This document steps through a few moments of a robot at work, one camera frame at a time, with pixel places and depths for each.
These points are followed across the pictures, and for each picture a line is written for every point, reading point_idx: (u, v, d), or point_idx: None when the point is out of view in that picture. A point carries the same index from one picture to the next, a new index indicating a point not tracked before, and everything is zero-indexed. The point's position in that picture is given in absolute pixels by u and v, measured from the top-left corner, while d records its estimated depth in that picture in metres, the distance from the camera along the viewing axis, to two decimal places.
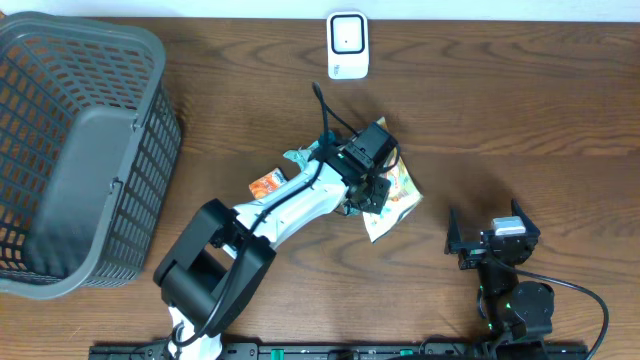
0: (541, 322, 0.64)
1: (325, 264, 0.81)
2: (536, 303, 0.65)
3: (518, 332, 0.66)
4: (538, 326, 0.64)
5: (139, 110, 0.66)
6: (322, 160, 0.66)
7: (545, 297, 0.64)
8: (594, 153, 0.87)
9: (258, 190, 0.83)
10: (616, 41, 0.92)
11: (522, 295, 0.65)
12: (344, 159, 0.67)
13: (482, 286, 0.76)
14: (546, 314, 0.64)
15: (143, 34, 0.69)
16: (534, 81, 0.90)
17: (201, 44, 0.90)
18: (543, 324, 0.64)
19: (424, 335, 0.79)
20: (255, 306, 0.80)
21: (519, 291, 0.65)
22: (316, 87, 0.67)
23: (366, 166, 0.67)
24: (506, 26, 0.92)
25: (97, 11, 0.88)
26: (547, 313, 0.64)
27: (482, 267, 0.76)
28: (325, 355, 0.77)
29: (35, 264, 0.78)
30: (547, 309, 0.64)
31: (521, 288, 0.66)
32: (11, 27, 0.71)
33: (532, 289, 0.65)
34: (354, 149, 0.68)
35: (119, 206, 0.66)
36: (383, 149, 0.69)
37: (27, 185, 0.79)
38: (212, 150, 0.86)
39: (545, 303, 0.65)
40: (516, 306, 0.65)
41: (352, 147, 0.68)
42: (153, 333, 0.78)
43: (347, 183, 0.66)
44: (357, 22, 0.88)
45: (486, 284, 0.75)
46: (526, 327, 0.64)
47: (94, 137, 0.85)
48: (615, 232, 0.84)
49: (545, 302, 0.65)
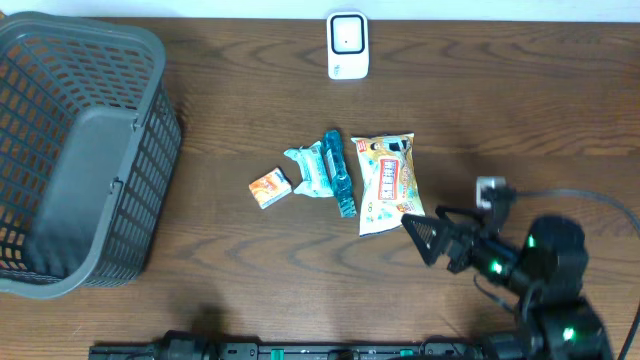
0: (573, 252, 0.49)
1: (325, 264, 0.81)
2: (565, 232, 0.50)
3: (551, 275, 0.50)
4: (571, 257, 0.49)
5: (139, 109, 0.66)
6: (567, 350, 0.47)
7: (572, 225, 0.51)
8: (592, 154, 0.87)
9: (257, 189, 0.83)
10: (614, 42, 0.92)
11: (544, 226, 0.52)
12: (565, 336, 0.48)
13: (495, 266, 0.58)
14: (577, 243, 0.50)
15: (142, 34, 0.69)
16: (534, 82, 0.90)
17: (201, 43, 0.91)
18: (575, 252, 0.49)
19: (424, 334, 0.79)
20: (255, 306, 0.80)
21: (540, 221, 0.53)
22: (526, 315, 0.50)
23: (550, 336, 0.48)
24: (506, 26, 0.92)
25: (98, 10, 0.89)
26: (577, 240, 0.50)
27: (478, 250, 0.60)
28: (325, 355, 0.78)
29: (36, 265, 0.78)
30: (576, 239, 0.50)
31: (542, 216, 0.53)
32: (11, 27, 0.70)
33: (554, 220, 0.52)
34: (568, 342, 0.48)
35: (112, 228, 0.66)
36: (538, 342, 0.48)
37: (27, 185, 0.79)
38: (212, 150, 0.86)
39: (572, 231, 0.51)
40: (539, 236, 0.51)
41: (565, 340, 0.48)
42: (155, 334, 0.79)
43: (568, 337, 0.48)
44: (357, 22, 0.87)
45: (502, 259, 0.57)
46: (558, 258, 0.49)
47: (94, 136, 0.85)
48: (613, 233, 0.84)
49: (574, 231, 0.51)
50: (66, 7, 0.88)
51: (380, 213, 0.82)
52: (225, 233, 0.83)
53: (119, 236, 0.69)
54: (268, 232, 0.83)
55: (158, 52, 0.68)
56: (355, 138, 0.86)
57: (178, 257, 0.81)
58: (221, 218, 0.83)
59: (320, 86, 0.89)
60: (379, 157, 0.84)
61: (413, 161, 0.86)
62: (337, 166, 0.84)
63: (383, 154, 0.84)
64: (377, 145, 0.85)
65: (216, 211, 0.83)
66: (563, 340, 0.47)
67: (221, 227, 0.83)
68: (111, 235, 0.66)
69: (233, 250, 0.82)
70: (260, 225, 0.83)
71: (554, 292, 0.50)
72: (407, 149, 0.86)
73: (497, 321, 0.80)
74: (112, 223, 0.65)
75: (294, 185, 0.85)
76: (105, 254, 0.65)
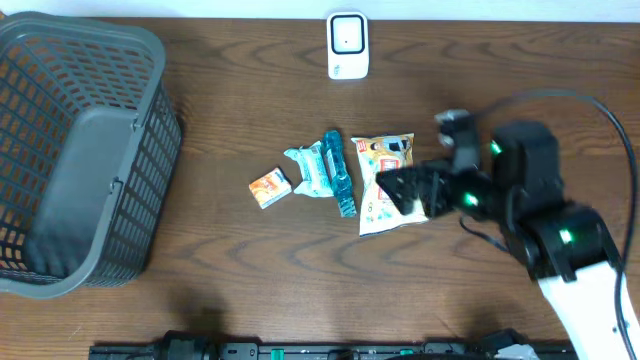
0: (545, 144, 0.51)
1: (325, 264, 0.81)
2: (532, 126, 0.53)
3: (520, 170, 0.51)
4: (544, 152, 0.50)
5: (139, 110, 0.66)
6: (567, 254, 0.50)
7: (538, 124, 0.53)
8: (592, 154, 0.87)
9: (257, 189, 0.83)
10: (614, 42, 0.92)
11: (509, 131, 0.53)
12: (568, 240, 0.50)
13: (471, 198, 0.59)
14: (546, 133, 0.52)
15: (142, 35, 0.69)
16: (533, 82, 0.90)
17: (201, 43, 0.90)
18: (545, 141, 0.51)
19: (424, 334, 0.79)
20: (255, 306, 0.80)
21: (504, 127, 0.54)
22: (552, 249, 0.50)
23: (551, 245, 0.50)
24: (506, 26, 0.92)
25: (98, 10, 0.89)
26: (544, 131, 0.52)
27: (449, 187, 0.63)
28: (325, 355, 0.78)
29: (36, 265, 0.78)
30: (545, 131, 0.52)
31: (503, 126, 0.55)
32: (11, 27, 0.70)
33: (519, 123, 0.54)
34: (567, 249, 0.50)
35: (113, 229, 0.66)
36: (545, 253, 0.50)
37: (27, 185, 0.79)
38: (212, 150, 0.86)
39: (537, 126, 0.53)
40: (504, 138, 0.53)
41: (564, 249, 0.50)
42: (155, 334, 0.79)
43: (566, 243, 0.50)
44: (357, 22, 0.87)
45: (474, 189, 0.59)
46: (527, 153, 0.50)
47: (94, 136, 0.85)
48: (613, 233, 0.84)
49: (540, 126, 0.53)
50: (66, 7, 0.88)
51: (380, 213, 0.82)
52: (225, 233, 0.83)
53: (119, 236, 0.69)
54: (268, 232, 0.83)
55: (158, 51, 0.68)
56: (355, 138, 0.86)
57: (178, 257, 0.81)
58: (221, 218, 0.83)
59: (320, 85, 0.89)
60: (379, 157, 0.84)
61: (413, 161, 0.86)
62: (337, 166, 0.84)
63: (383, 154, 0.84)
64: (377, 145, 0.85)
65: (216, 211, 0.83)
66: (562, 245, 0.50)
67: (221, 227, 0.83)
68: (111, 234, 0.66)
69: (233, 250, 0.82)
70: (260, 225, 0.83)
71: (536, 198, 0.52)
72: (407, 149, 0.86)
73: (497, 321, 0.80)
74: (112, 223, 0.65)
75: (294, 185, 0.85)
76: (106, 252, 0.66)
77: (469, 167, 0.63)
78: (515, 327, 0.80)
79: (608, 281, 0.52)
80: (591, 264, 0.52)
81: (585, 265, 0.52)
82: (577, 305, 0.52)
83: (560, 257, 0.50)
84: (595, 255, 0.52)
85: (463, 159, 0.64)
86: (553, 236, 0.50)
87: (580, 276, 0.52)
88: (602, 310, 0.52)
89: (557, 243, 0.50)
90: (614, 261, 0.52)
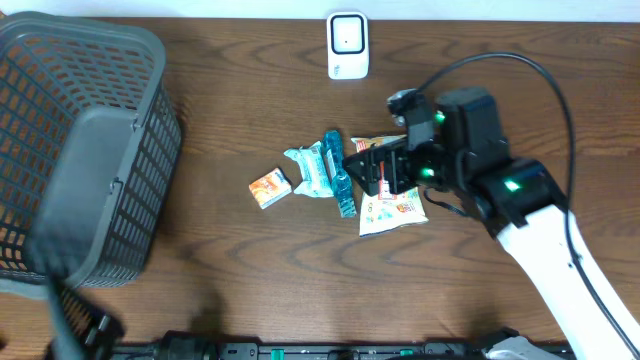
0: (480, 105, 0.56)
1: (325, 264, 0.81)
2: (467, 91, 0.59)
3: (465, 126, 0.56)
4: (479, 108, 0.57)
5: (139, 110, 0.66)
6: (513, 200, 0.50)
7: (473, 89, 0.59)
8: (592, 154, 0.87)
9: (257, 189, 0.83)
10: (615, 42, 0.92)
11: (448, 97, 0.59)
12: (511, 187, 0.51)
13: (427, 170, 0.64)
14: (481, 96, 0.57)
15: (142, 35, 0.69)
16: (533, 82, 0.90)
17: (201, 43, 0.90)
18: (479, 100, 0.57)
19: (424, 335, 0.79)
20: (255, 306, 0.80)
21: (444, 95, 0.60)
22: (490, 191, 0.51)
23: (493, 191, 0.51)
24: (506, 26, 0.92)
25: (97, 9, 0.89)
26: (477, 93, 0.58)
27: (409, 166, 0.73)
28: (325, 355, 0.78)
29: (36, 265, 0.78)
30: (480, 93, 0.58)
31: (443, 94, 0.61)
32: (11, 27, 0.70)
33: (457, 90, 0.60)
34: (511, 195, 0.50)
35: (112, 229, 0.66)
36: (490, 201, 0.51)
37: (27, 185, 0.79)
38: (211, 150, 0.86)
39: (472, 91, 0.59)
40: (444, 102, 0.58)
41: (510, 196, 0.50)
42: (155, 334, 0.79)
43: (509, 189, 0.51)
44: (357, 23, 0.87)
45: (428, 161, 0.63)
46: (466, 110, 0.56)
47: (94, 136, 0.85)
48: (613, 233, 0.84)
49: (475, 91, 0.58)
50: (66, 7, 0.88)
51: (380, 213, 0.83)
52: (224, 233, 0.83)
53: (119, 237, 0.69)
54: (268, 232, 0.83)
55: (158, 52, 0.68)
56: (355, 138, 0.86)
57: (178, 258, 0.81)
58: (220, 218, 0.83)
59: (320, 86, 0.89)
60: None
61: None
62: (338, 167, 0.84)
63: None
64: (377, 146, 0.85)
65: (216, 211, 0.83)
66: (508, 194, 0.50)
67: (221, 227, 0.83)
68: (111, 235, 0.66)
69: (233, 251, 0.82)
70: (260, 225, 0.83)
71: (484, 156, 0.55)
72: None
73: (497, 321, 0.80)
74: (111, 223, 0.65)
75: (294, 185, 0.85)
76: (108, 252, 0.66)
77: (425, 141, 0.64)
78: (515, 327, 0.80)
79: (557, 218, 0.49)
80: (540, 209, 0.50)
81: (534, 210, 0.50)
82: (529, 248, 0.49)
83: (507, 204, 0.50)
84: (543, 201, 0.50)
85: (418, 135, 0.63)
86: (493, 183, 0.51)
87: (531, 221, 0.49)
88: (555, 248, 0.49)
89: (500, 189, 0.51)
90: (566, 205, 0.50)
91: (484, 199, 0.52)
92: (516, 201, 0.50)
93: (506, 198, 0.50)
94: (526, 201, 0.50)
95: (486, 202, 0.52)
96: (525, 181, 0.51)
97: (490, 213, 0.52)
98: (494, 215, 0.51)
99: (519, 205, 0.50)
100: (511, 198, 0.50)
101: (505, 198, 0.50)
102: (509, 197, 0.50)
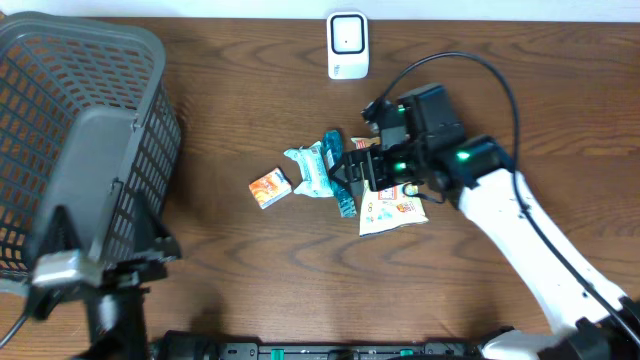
0: (432, 95, 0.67)
1: (325, 264, 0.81)
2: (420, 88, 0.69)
3: (418, 113, 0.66)
4: (432, 97, 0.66)
5: (139, 110, 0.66)
6: (466, 165, 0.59)
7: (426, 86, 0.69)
8: (593, 154, 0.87)
9: (257, 189, 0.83)
10: (615, 42, 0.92)
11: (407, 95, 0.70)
12: (462, 154, 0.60)
13: (400, 164, 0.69)
14: (435, 88, 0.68)
15: (143, 35, 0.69)
16: (533, 82, 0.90)
17: (201, 43, 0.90)
18: (429, 90, 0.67)
19: (424, 335, 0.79)
20: (255, 306, 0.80)
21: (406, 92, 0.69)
22: (444, 160, 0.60)
23: (447, 160, 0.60)
24: (506, 26, 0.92)
25: (97, 10, 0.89)
26: (429, 85, 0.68)
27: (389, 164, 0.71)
28: (325, 355, 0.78)
29: None
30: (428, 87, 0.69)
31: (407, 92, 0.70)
32: (11, 27, 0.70)
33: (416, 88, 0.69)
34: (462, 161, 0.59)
35: (112, 229, 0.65)
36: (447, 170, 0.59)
37: (27, 185, 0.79)
38: (211, 150, 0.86)
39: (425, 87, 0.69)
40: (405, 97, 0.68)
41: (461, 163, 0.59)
42: (155, 334, 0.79)
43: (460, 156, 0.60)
44: (357, 22, 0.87)
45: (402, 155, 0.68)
46: (417, 95, 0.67)
47: (94, 136, 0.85)
48: (613, 233, 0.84)
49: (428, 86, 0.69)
50: (66, 7, 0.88)
51: (380, 213, 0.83)
52: (224, 233, 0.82)
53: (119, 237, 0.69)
54: (268, 232, 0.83)
55: (158, 52, 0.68)
56: (355, 138, 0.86)
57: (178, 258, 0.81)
58: (220, 218, 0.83)
59: (320, 86, 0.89)
60: None
61: None
62: None
63: None
64: None
65: (215, 211, 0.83)
66: (461, 162, 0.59)
67: (221, 227, 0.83)
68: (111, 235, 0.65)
69: (233, 251, 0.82)
70: (260, 225, 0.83)
71: (443, 135, 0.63)
72: None
73: (497, 322, 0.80)
74: (111, 223, 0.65)
75: (295, 185, 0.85)
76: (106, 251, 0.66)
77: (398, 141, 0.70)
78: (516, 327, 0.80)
79: (507, 181, 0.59)
80: (490, 174, 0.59)
81: (484, 174, 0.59)
82: (480, 203, 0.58)
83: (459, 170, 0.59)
84: (492, 168, 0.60)
85: (391, 139, 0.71)
86: (446, 154, 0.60)
87: (483, 183, 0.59)
88: (505, 203, 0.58)
89: (452, 158, 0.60)
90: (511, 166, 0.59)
91: (441, 170, 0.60)
92: (468, 167, 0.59)
93: (458, 165, 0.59)
94: (476, 168, 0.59)
95: (444, 173, 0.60)
96: (473, 149, 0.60)
97: (449, 181, 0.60)
98: (450, 183, 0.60)
99: (471, 172, 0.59)
100: (462, 164, 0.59)
101: (457, 164, 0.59)
102: (460, 163, 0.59)
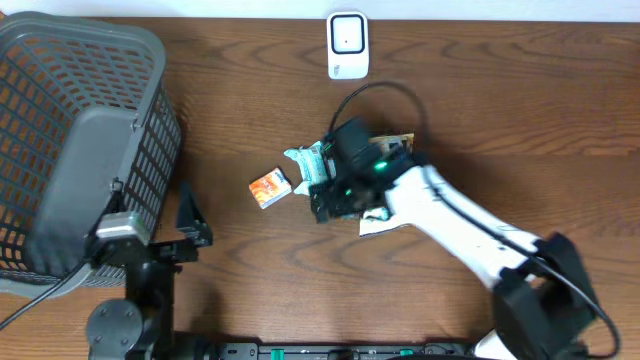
0: (347, 131, 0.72)
1: (325, 264, 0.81)
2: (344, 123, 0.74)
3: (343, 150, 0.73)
4: (349, 133, 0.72)
5: (139, 110, 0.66)
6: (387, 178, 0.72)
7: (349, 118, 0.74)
8: (592, 154, 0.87)
9: (257, 189, 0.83)
10: (614, 42, 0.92)
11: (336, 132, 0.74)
12: (381, 166, 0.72)
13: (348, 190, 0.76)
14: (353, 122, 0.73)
15: (143, 35, 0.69)
16: (533, 82, 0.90)
17: (201, 43, 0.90)
18: (346, 127, 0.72)
19: (424, 335, 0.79)
20: (255, 306, 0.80)
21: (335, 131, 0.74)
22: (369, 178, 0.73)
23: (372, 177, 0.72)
24: (506, 26, 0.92)
25: (97, 9, 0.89)
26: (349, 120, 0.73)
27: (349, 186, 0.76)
28: (325, 355, 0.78)
29: (35, 265, 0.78)
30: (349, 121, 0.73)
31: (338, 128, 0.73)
32: (11, 27, 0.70)
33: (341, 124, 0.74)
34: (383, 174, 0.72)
35: None
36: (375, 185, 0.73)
37: (27, 185, 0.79)
38: (211, 150, 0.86)
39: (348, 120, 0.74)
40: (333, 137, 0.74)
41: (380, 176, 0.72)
42: None
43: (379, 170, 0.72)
44: (357, 22, 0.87)
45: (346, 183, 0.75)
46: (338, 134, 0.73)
47: (94, 136, 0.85)
48: (613, 233, 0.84)
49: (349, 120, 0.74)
50: (66, 7, 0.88)
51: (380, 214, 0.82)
52: (224, 233, 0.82)
53: None
54: (268, 232, 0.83)
55: (158, 52, 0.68)
56: None
57: None
58: (220, 218, 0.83)
59: (320, 86, 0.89)
60: None
61: None
62: None
63: None
64: None
65: (215, 211, 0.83)
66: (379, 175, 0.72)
67: (220, 227, 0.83)
68: None
69: (233, 251, 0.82)
70: (260, 225, 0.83)
71: (366, 160, 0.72)
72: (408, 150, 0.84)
73: None
74: None
75: (294, 186, 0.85)
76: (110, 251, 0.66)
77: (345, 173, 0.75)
78: None
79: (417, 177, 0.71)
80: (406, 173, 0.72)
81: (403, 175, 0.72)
82: (403, 200, 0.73)
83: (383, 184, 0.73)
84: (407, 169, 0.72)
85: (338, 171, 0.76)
86: (370, 174, 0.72)
87: (403, 182, 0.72)
88: (422, 194, 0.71)
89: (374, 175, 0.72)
90: (422, 165, 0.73)
91: (370, 188, 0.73)
92: (389, 178, 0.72)
93: (380, 177, 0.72)
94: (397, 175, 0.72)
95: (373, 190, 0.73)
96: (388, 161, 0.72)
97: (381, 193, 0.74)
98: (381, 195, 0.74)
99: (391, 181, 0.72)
100: (383, 177, 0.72)
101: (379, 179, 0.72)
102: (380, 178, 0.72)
